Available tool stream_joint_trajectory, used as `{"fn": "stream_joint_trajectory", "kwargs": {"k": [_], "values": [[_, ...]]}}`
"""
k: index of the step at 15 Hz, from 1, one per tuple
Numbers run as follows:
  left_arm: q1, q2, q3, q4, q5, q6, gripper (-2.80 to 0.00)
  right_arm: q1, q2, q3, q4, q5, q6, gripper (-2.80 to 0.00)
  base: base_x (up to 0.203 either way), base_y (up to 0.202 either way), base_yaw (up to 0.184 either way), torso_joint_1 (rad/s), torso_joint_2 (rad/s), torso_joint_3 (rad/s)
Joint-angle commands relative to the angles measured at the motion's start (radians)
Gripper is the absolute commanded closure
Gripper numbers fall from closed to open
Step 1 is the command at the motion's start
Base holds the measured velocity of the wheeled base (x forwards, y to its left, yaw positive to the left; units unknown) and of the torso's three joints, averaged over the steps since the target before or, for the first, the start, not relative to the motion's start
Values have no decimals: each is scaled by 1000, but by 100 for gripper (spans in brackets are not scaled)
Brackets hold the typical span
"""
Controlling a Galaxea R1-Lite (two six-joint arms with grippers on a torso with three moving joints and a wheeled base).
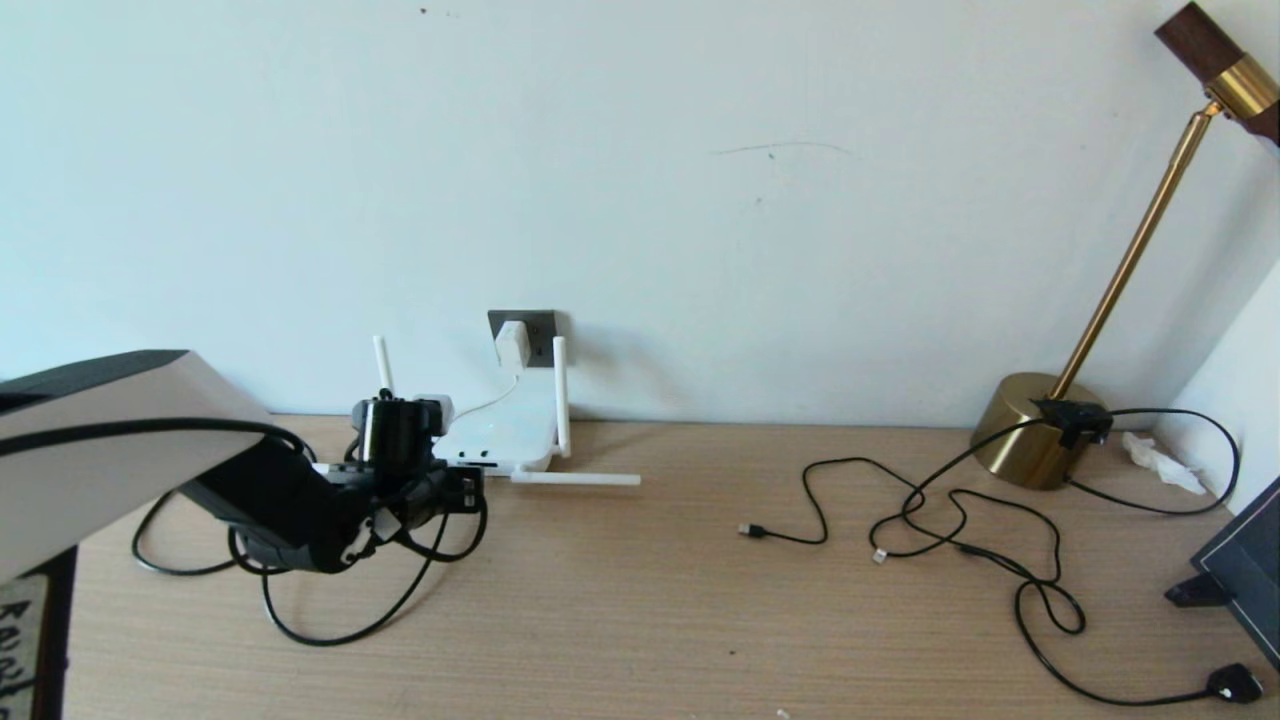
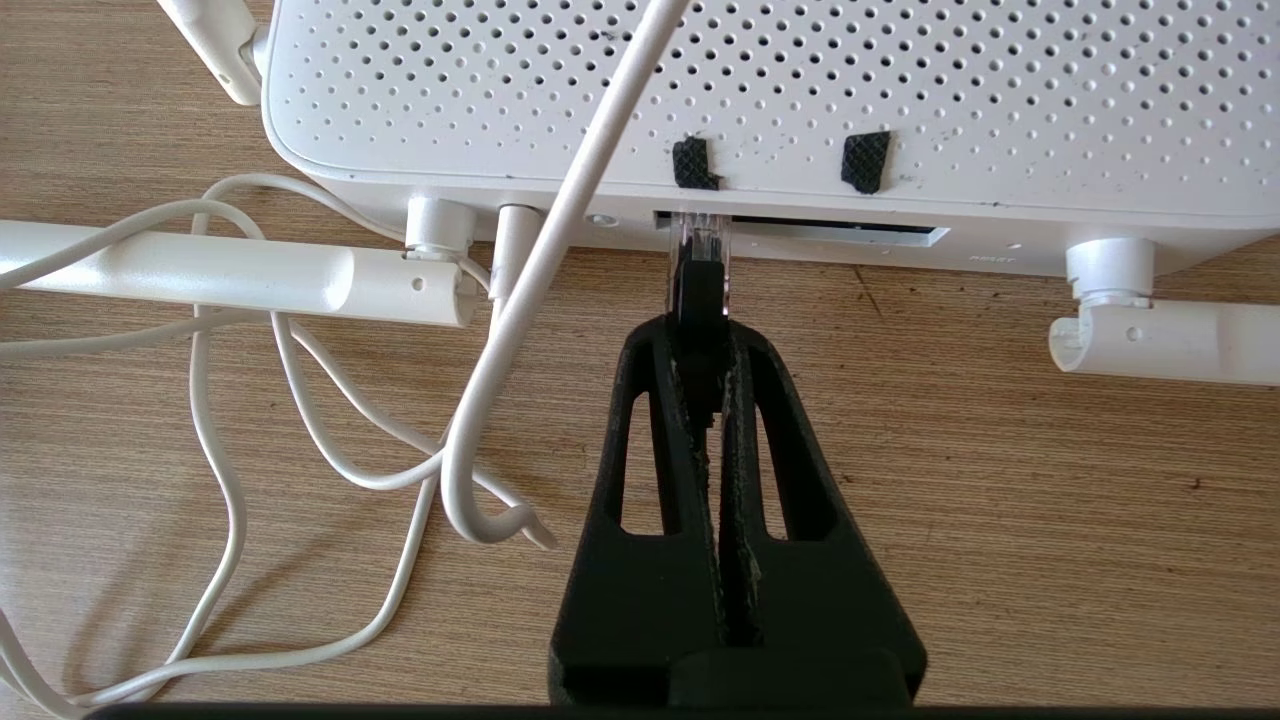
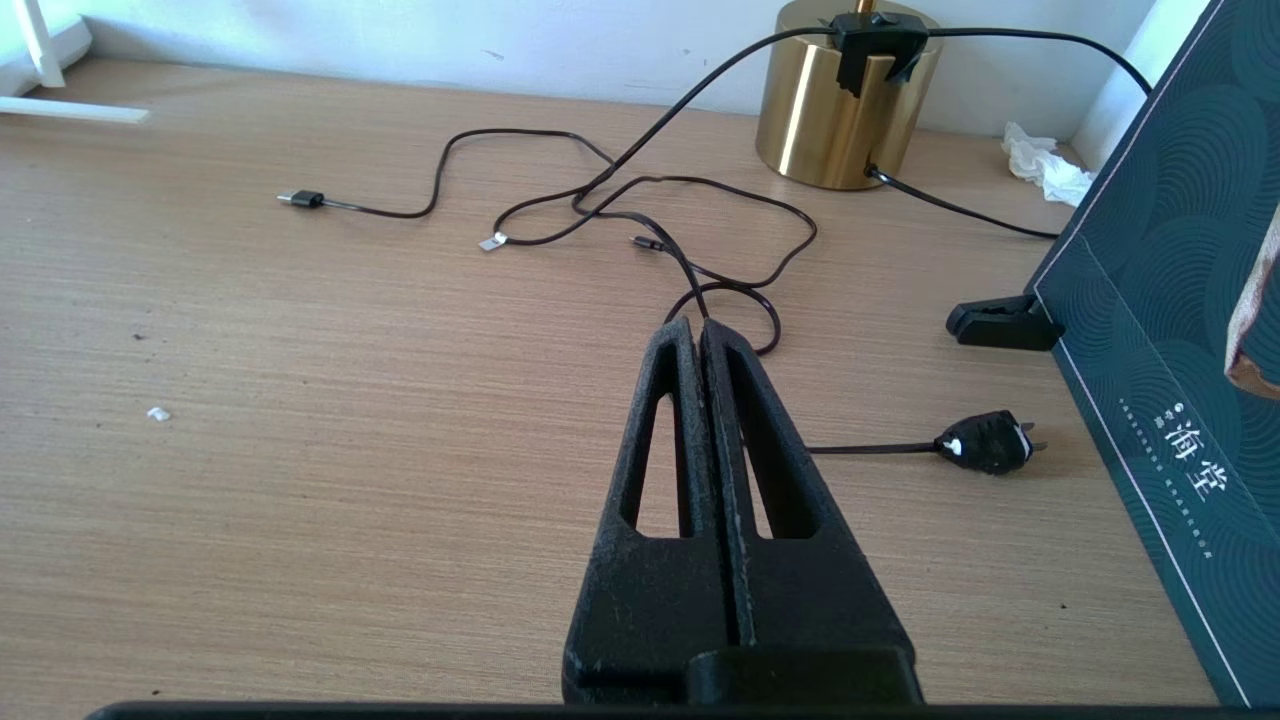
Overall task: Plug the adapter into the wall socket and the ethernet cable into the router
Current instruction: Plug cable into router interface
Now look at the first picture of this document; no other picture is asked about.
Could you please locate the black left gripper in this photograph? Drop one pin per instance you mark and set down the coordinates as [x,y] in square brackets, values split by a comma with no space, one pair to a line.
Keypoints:
[462,490]

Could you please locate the white power adapter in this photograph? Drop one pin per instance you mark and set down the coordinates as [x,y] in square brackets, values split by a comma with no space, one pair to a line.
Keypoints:
[513,345]

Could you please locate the brass desk lamp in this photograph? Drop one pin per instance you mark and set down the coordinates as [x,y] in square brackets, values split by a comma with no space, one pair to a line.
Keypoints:
[1020,430]

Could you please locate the grey wall socket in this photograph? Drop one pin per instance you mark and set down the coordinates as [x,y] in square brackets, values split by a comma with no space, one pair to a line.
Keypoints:
[545,335]

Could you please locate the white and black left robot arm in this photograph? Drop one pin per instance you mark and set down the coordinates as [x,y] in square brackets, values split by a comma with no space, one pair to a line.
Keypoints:
[120,440]

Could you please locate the crumpled white tissue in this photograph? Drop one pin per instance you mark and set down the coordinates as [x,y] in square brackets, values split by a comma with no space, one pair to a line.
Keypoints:
[1160,462]

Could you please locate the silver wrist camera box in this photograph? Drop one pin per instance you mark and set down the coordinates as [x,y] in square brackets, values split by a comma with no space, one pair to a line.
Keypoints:
[433,404]

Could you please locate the black clip on lamp base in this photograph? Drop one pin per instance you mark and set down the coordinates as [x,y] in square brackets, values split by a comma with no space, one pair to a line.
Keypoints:
[1070,418]

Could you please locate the black standing frame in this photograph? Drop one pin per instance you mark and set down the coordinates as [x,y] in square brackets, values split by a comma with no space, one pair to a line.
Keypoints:
[1245,570]

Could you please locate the white router with antennas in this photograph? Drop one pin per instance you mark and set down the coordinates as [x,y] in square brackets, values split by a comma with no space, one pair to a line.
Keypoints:
[505,430]

